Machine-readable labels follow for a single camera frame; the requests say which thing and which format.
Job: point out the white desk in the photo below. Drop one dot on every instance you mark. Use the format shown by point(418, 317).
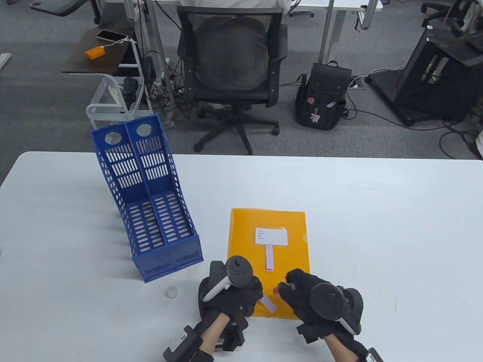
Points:
point(327, 30)

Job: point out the black handheld device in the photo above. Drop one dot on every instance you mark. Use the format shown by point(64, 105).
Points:
point(130, 88)

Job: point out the blue plastic file rack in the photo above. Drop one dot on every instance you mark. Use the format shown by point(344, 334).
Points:
point(166, 258)

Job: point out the brown side table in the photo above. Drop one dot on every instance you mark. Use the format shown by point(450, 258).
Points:
point(81, 60)

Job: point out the person's right hand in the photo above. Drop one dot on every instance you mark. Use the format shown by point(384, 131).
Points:
point(298, 286)

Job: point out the white desk foot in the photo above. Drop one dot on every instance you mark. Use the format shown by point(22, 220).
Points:
point(3, 60)

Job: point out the black swivel chair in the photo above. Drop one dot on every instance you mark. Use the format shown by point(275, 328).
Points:
point(437, 9)

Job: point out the orange L-shaped folder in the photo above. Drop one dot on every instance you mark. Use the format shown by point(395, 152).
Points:
point(290, 260)

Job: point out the orange power bank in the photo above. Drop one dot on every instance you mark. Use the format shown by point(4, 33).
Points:
point(94, 52)

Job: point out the black mesh office chair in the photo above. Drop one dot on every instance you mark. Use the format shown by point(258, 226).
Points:
point(234, 96)

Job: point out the grey metal desk frame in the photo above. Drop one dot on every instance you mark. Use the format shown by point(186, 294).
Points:
point(160, 56)

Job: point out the white rolling cart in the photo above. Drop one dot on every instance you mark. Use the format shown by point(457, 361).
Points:
point(105, 115)

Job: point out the black backpack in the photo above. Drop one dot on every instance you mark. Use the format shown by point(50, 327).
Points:
point(324, 94)

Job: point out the black equipment stand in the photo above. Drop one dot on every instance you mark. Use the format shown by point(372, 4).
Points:
point(426, 86)

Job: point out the person's right forearm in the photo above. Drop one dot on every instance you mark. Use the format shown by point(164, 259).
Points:
point(341, 350)

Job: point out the white smartphone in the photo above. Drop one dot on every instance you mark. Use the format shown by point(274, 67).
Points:
point(111, 35)

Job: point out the person's left forearm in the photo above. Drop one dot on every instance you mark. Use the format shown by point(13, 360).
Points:
point(213, 333)

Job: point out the white paper label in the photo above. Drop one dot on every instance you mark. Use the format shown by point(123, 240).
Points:
point(271, 236)

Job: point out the person's left hand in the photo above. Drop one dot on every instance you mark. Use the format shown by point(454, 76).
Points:
point(237, 301)

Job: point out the lavender sticky note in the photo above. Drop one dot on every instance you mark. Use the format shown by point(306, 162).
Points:
point(268, 304)
point(269, 256)

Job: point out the floor power outlet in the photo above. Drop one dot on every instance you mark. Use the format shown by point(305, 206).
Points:
point(357, 83)

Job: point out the clear glue stick cap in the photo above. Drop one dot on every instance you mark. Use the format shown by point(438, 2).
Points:
point(171, 292)

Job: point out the black wrist camera unit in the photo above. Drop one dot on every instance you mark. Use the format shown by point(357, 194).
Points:
point(183, 345)
point(373, 355)

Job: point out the dark grey chair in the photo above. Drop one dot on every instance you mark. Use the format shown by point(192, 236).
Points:
point(64, 7)

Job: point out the black and white hand controller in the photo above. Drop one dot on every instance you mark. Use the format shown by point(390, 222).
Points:
point(328, 299)
point(239, 271)

